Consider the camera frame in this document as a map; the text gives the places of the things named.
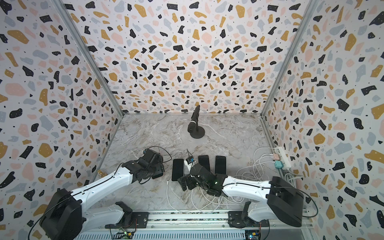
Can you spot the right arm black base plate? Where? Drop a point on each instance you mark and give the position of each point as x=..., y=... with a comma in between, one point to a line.
x=240, y=219

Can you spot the teal charger plug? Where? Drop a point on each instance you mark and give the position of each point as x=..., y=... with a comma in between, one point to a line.
x=279, y=164

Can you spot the pink charger plug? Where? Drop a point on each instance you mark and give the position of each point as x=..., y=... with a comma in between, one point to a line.
x=275, y=157

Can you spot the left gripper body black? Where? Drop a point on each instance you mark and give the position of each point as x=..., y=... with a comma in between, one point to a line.
x=158, y=168

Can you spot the white power strip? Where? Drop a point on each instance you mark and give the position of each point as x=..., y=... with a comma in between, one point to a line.
x=284, y=158

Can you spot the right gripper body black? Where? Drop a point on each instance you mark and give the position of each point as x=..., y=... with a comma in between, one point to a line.
x=191, y=183

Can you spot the black desktop microphone on stand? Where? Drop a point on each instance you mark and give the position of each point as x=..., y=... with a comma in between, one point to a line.
x=196, y=131

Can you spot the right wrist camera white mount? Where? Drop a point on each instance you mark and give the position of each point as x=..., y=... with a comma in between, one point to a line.
x=189, y=161

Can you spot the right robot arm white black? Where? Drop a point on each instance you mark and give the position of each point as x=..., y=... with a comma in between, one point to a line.
x=268, y=200

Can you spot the pink-cased phone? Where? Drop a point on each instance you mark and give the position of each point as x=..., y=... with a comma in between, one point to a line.
x=157, y=176
x=205, y=162

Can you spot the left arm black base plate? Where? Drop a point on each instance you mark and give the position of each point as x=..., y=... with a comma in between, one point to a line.
x=129, y=219

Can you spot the white charging cable phone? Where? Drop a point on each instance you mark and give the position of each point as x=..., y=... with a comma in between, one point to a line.
x=202, y=203
x=179, y=205
x=260, y=166

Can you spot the small brass bell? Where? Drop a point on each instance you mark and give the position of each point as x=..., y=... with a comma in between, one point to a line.
x=102, y=174

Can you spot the aluminium front rail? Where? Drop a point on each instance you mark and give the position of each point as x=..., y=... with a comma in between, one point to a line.
x=217, y=225

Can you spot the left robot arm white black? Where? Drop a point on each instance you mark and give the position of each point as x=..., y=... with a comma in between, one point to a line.
x=70, y=213

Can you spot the mint-cased phone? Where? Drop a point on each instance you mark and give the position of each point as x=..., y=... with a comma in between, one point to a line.
x=221, y=165
x=177, y=169

